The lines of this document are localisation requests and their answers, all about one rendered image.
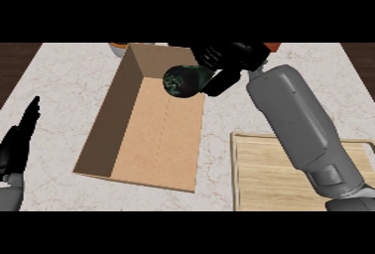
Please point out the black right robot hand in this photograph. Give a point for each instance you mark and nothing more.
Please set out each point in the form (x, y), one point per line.
(234, 58)

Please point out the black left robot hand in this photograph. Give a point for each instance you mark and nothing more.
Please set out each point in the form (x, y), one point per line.
(23, 132)

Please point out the orange and white bowl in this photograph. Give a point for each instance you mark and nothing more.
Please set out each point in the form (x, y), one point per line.
(119, 47)

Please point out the brown cardboard box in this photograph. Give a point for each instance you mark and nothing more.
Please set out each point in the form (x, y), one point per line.
(151, 125)

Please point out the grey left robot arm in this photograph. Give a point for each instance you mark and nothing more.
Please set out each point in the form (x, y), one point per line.
(9, 193)

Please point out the pale wooden tray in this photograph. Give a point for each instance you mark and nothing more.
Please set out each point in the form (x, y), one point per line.
(274, 178)

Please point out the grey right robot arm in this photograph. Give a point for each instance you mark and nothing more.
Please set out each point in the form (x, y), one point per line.
(297, 132)

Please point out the red object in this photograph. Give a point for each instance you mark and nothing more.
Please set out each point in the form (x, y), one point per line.
(274, 46)

